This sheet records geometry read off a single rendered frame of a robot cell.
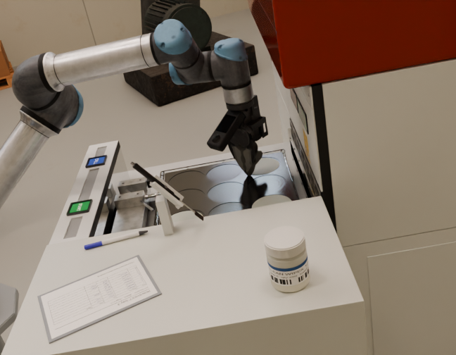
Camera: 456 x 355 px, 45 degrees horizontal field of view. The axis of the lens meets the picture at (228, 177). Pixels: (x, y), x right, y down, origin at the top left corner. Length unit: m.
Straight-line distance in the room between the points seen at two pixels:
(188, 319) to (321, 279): 0.24
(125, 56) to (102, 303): 0.56
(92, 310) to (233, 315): 0.27
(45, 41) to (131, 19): 1.17
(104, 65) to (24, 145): 0.33
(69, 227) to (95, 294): 0.31
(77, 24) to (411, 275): 6.71
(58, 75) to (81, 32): 6.36
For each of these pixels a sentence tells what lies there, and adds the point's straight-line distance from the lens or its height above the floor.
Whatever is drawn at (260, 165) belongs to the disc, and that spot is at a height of 0.90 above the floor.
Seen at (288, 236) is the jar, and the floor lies 1.06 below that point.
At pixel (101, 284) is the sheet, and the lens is 1.11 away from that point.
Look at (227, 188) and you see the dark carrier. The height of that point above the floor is 0.90.
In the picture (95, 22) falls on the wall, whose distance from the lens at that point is 7.71.
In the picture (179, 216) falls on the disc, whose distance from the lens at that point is 1.37.
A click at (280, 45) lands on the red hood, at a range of 1.08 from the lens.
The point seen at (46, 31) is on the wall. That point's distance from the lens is 7.71.
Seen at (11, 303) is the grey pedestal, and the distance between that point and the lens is 1.44.
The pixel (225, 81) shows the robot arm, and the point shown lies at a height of 1.18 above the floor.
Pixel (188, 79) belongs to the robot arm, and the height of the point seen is 1.19.
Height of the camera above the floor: 1.60
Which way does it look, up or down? 28 degrees down
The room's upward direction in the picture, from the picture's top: 11 degrees counter-clockwise
